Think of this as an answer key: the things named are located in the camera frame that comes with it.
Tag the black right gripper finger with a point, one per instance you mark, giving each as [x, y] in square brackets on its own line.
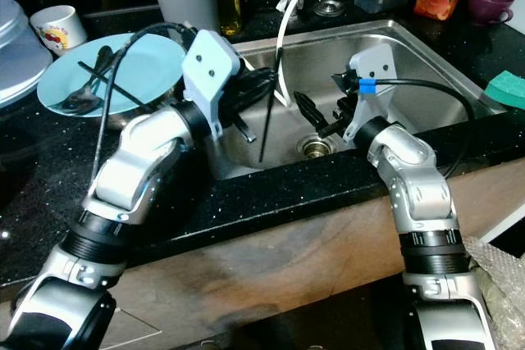
[343, 82]
[310, 111]

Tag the black spoon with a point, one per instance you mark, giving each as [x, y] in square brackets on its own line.
[80, 101]

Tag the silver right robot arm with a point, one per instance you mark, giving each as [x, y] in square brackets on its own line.
[418, 194]

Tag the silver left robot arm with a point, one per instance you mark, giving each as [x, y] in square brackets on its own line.
[139, 161]

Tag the steel sink drain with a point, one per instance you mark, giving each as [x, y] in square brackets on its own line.
[316, 147]

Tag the round steel counter fitting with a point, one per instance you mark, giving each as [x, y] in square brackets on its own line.
[328, 7]

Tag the stainless steel sink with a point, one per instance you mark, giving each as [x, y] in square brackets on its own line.
[418, 55]

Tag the light blue plate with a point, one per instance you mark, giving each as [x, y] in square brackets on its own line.
[139, 71]

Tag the brown wooden counter front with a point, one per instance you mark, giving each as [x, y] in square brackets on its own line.
[295, 260]

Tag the green sponge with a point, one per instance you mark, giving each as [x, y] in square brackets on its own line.
[506, 89]

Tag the purple cup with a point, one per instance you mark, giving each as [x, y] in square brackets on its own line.
[488, 4]

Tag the pale grey plate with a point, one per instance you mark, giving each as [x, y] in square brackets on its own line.
[20, 71]

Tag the pale grey bowl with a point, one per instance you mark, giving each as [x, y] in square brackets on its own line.
[12, 14]

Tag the white printed mug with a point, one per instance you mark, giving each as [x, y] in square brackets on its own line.
[59, 30]

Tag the clear bubble wrap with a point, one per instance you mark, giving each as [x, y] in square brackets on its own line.
[496, 276]

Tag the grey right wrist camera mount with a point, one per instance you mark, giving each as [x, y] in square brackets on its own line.
[373, 67]

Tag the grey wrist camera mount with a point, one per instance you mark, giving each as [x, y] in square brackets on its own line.
[373, 67]
[213, 71]

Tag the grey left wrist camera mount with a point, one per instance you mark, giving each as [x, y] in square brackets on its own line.
[213, 71]

